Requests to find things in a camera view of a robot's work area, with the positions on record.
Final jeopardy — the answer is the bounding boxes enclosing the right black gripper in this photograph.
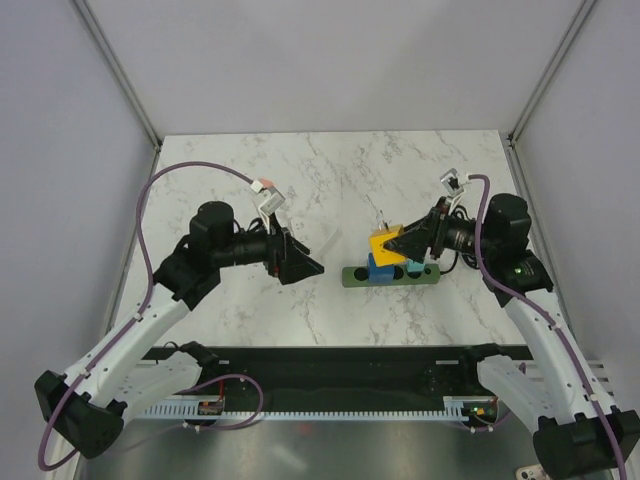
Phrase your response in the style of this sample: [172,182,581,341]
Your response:
[385,197,498,264]

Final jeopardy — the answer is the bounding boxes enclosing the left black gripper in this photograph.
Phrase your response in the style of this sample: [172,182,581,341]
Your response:
[214,213,324,284]

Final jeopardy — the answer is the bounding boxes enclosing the teal plug adapter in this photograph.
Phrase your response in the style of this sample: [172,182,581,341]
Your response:
[406,260,425,278]

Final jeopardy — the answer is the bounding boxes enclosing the yellow cube socket adapter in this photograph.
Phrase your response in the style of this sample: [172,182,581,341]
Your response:
[368,224,409,269]

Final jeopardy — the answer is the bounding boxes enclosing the blue cube socket adapter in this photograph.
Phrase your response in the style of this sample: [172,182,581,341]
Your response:
[367,253,395,285]

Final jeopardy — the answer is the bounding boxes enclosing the green power strip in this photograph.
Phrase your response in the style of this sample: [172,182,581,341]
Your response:
[341,265,441,288]

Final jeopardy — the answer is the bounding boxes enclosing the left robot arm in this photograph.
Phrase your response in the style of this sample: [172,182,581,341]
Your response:
[34,201,324,459]

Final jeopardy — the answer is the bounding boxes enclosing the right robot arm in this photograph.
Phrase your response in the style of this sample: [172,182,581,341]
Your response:
[370,193,639,479]

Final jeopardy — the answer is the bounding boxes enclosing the white triangular power strip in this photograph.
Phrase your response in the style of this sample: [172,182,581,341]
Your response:
[293,217,341,260]

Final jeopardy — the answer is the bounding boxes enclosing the smartphone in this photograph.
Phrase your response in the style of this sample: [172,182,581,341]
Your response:
[515,464,551,480]

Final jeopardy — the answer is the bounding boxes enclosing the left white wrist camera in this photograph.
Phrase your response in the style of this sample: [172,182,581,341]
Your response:
[250,178,285,232]

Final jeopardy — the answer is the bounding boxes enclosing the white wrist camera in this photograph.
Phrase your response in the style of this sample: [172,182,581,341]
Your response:
[440,168,470,214]
[250,178,285,232]

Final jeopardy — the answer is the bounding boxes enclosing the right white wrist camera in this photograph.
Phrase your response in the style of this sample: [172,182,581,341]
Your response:
[440,168,470,214]

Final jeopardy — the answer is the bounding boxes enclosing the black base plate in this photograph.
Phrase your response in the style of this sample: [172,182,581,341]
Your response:
[139,343,534,416]

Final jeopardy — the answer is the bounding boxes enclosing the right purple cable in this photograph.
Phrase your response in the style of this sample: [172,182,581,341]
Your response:
[467,173,629,480]

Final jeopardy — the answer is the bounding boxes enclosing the purple cable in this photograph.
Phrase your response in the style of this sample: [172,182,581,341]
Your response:
[38,162,265,471]
[467,173,629,480]

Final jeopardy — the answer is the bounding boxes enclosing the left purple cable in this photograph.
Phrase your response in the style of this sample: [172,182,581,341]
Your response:
[38,162,265,471]

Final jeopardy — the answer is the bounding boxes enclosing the white slotted cable duct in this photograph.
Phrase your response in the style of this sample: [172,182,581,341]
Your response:
[137,396,495,422]

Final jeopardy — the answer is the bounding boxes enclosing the left aluminium frame post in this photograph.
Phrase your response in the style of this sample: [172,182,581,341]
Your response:
[69,0,163,153]

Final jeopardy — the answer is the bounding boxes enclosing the aluminium frame post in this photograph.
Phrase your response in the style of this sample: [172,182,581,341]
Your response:
[69,0,163,153]
[501,0,599,149]

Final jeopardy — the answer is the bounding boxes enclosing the right aluminium frame post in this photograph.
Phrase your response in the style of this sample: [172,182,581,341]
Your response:
[501,0,599,149]

